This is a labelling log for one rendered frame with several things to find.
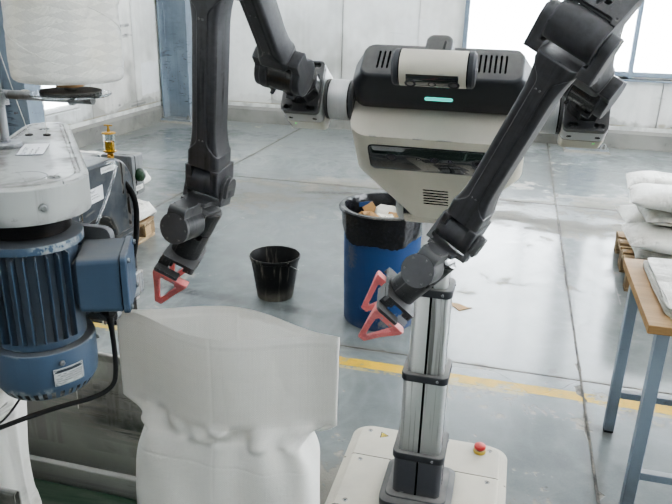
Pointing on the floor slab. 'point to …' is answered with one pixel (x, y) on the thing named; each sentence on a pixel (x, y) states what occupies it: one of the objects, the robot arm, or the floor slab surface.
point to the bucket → (275, 272)
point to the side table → (660, 324)
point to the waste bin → (373, 253)
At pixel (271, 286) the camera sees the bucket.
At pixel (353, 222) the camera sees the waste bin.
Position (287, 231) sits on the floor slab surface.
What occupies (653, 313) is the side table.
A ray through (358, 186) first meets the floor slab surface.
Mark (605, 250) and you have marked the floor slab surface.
